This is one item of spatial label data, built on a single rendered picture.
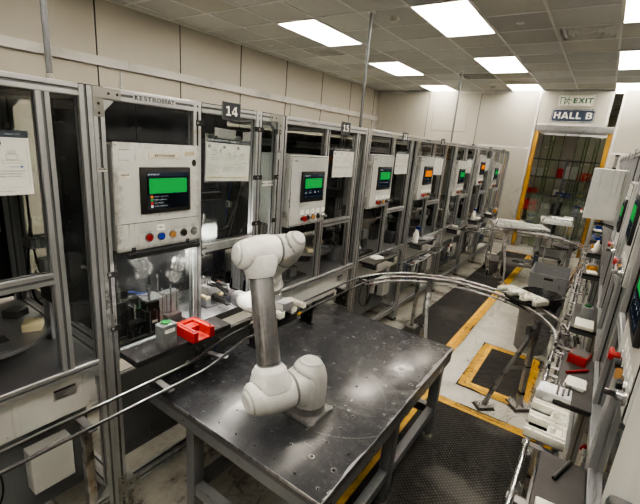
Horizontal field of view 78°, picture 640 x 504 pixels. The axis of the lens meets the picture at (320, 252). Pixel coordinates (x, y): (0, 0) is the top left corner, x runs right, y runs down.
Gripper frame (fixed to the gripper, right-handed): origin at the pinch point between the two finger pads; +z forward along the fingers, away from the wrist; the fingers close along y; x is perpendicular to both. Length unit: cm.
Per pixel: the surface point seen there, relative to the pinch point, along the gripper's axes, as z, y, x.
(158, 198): -19, 58, 44
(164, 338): -27, -5, 50
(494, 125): 44, 161, -826
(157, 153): -18, 78, 43
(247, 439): -77, -36, 46
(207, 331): -29.4, -8.2, 27.5
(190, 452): -42, -59, 49
